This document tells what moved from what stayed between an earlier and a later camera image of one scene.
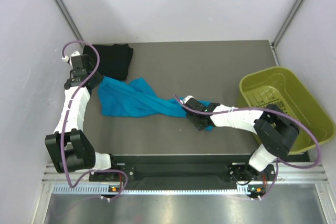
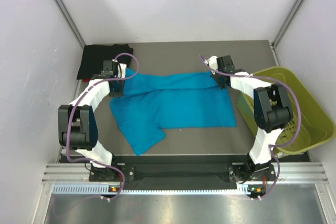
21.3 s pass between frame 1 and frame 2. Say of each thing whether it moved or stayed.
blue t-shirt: moved
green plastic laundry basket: stayed
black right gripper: moved
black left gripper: moved
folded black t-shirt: stayed
